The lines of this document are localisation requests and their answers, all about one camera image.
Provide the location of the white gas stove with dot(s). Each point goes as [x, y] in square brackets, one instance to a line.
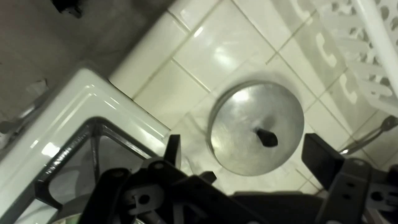
[75, 104]

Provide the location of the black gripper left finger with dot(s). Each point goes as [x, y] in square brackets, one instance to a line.
[137, 191]

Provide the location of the silver pot lid black knob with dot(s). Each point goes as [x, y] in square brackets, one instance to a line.
[249, 112]

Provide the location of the white plastic dish basket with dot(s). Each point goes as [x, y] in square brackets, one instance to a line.
[374, 63]

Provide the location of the black stove grate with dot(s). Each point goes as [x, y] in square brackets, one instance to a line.
[66, 151]

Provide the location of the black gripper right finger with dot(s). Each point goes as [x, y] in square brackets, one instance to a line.
[344, 187]

